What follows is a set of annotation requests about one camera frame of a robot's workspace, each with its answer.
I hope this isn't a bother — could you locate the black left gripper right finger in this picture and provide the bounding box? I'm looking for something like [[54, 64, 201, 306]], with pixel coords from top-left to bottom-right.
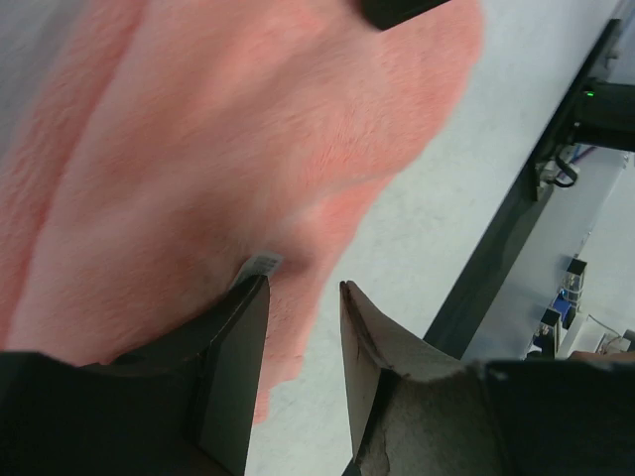
[[339, 282, 634, 475]]

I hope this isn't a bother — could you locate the pink panda towel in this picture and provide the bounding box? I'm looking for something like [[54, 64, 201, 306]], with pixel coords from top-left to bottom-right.
[[1, 1, 483, 422]]

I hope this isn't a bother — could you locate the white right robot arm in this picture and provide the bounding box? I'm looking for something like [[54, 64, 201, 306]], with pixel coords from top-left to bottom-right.
[[546, 1, 634, 152]]

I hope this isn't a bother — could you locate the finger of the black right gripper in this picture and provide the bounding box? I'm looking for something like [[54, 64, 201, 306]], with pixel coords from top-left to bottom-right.
[[359, 0, 447, 30]]

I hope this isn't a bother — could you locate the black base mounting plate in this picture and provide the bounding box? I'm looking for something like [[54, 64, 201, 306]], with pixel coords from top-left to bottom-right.
[[421, 18, 624, 361]]

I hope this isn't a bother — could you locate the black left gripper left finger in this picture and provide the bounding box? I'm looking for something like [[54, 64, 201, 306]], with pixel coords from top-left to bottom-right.
[[1, 277, 270, 475]]

